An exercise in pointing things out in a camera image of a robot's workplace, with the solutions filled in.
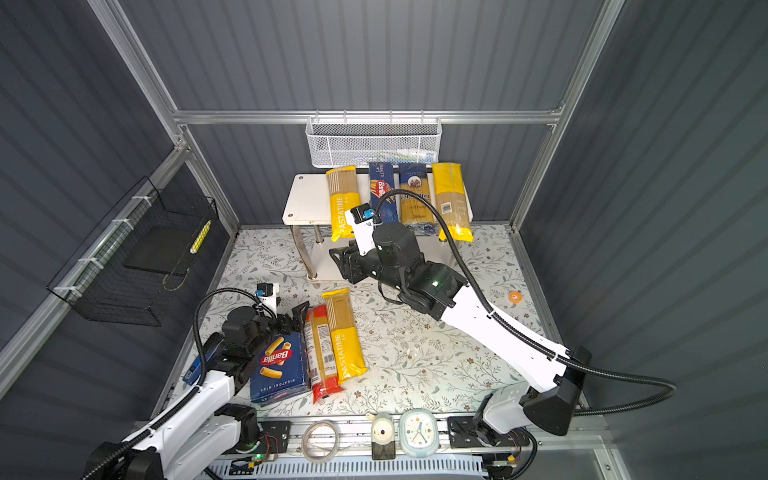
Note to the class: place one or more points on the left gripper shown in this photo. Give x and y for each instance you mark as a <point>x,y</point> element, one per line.
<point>298,317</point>

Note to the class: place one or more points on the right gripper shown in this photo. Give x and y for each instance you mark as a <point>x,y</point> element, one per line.
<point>349,263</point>

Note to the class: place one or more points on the yellow Pastatime spaghetti bag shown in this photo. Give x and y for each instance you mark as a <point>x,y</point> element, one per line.
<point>348,353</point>
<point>344,195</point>

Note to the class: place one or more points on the dark blue spaghetti bag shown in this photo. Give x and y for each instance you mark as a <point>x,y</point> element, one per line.
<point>413,213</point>

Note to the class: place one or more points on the blue Barilla spaghetti box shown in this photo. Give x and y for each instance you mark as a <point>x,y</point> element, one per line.
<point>381,181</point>

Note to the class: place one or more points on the yellow spaghetti bag with barcode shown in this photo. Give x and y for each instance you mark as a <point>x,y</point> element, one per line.
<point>451,200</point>

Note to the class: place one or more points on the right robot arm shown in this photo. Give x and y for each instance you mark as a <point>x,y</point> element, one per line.
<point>555,375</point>

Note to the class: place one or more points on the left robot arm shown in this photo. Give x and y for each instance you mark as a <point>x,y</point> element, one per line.
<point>186,437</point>

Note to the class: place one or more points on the white two-tier shelf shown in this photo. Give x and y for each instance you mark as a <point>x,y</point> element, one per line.
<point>308,207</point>

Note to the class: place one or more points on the blue Barilla rigatoni box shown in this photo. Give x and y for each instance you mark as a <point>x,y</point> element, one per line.
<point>283,370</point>

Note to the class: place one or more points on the red-ended spaghetti bag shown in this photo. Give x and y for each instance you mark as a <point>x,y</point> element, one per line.
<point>320,353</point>

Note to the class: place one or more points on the pens in white basket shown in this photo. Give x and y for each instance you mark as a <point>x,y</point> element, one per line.
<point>409,155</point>

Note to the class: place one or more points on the yellow marker pen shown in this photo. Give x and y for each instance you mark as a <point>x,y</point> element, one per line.
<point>200,238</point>

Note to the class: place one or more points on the blue stapler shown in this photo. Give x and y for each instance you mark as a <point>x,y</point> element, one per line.
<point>193,372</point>

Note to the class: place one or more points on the mint alarm clock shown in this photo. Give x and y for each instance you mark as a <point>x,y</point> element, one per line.
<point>418,433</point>

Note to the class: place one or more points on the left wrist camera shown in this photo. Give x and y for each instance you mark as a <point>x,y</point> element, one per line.
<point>268,294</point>

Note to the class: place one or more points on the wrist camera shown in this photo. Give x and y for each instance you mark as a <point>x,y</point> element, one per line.
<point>361,219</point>
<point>268,294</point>

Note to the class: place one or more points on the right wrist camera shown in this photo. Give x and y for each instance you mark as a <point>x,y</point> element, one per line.
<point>361,219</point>

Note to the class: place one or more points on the white wire mesh basket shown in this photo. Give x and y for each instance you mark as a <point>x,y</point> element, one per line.
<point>348,143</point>

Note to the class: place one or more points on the black wire basket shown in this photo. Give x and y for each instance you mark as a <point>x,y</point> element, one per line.
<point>133,271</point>

